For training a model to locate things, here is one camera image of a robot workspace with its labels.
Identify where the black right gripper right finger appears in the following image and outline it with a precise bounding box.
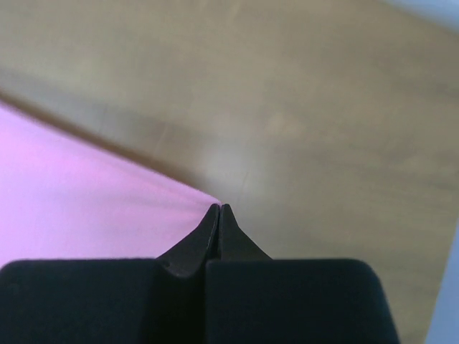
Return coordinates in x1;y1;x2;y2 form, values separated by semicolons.
206;205;399;343

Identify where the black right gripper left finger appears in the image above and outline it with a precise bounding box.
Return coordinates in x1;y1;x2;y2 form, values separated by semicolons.
1;205;219;343

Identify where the pink t-shirt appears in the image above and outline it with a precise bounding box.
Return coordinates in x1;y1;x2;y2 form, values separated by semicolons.
1;105;216;264

